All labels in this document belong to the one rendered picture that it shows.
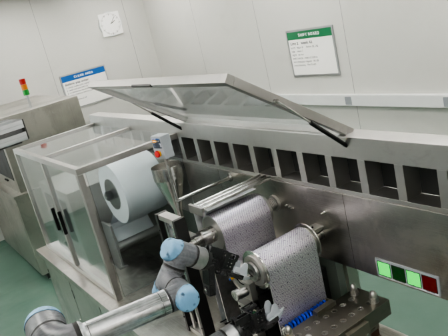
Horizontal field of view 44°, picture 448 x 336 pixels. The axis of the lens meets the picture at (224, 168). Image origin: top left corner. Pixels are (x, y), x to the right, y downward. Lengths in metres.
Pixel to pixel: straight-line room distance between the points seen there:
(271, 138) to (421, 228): 0.71
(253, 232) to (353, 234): 0.40
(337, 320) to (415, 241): 0.42
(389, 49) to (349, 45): 0.43
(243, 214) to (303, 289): 0.36
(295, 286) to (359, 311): 0.24
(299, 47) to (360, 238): 3.62
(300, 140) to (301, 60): 3.45
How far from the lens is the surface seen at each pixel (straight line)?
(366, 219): 1.96
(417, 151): 1.72
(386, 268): 1.99
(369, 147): 1.83
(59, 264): 3.58
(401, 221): 1.86
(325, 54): 5.23
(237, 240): 2.15
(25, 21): 7.30
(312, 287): 2.12
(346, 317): 2.07
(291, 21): 5.48
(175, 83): 1.84
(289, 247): 2.02
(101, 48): 7.57
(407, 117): 4.81
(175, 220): 2.10
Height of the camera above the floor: 2.16
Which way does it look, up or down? 16 degrees down
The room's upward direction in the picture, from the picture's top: 14 degrees counter-clockwise
